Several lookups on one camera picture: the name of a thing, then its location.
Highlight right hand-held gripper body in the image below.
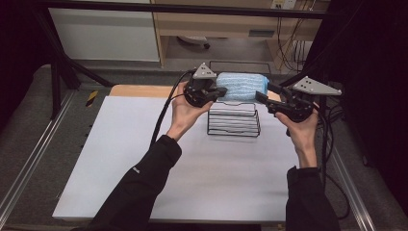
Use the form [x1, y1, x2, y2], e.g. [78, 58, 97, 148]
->
[274, 75, 343, 124]

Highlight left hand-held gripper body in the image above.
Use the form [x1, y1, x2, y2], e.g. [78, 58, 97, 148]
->
[183, 62, 218, 109]

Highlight light blue towel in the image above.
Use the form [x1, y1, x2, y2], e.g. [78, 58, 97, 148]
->
[216, 71, 269, 104]

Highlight black wire rack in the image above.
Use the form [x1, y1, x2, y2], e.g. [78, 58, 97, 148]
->
[206, 99, 262, 139]

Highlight person's right hand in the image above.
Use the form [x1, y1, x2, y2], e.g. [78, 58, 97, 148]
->
[274, 101, 321, 154]

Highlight person's left hand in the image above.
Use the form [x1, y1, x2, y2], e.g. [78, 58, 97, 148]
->
[168, 81, 215, 138]

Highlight office chair base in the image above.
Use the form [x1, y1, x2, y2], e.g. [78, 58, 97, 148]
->
[177, 35, 212, 50]

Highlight wooden desk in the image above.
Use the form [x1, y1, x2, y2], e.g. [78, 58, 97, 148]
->
[150, 0, 332, 69]

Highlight black metal crossbar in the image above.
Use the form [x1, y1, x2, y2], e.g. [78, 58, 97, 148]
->
[32, 1, 336, 20]

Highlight yellow black striped tape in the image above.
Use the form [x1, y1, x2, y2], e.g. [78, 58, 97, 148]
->
[85, 90, 99, 108]

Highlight white cabinet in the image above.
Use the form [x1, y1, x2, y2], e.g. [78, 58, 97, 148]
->
[47, 7, 161, 63]

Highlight black metal stand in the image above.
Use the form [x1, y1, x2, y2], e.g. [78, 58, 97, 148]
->
[31, 6, 115, 120]

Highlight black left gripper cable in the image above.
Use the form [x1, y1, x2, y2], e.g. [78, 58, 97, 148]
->
[149, 69, 197, 149]

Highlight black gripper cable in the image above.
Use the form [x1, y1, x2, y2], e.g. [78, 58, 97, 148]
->
[149, 69, 197, 149]
[316, 104, 351, 220]

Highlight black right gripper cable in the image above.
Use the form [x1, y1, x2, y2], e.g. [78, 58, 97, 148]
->
[316, 104, 351, 220]

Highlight hanging black cables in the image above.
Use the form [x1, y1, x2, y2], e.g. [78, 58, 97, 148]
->
[276, 16, 311, 72]

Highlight white wall socket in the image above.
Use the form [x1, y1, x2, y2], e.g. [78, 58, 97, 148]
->
[270, 0, 298, 11]

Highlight aluminium rail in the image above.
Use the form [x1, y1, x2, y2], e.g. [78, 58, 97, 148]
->
[0, 90, 75, 220]
[329, 145, 377, 231]

